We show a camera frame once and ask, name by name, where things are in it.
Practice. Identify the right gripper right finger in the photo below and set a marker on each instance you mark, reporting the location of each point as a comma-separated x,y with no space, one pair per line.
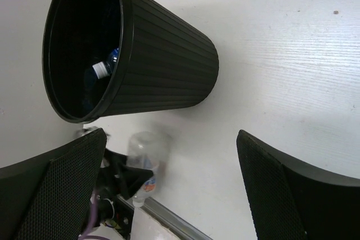
292,199

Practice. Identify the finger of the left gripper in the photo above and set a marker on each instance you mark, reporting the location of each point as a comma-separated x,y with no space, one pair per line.
121,178

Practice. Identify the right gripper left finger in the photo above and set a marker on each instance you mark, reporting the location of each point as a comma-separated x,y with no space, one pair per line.
48,196

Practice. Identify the clear bottle white blue label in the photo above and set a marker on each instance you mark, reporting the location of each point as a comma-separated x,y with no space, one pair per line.
150,151

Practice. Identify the black ribbed plastic bin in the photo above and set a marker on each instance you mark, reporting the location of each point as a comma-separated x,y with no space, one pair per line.
164,62

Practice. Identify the aluminium rail frame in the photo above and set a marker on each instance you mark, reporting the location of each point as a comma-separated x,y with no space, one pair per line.
172,221

